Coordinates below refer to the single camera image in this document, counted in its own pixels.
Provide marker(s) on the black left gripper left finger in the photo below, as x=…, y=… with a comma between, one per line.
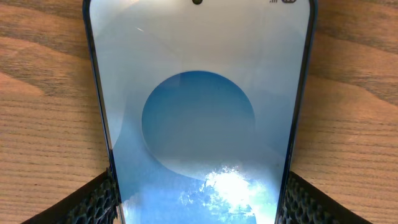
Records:
x=94, y=203

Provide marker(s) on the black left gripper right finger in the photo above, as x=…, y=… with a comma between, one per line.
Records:
x=303, y=203

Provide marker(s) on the blue Galaxy smartphone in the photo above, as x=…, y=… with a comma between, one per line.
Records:
x=199, y=102

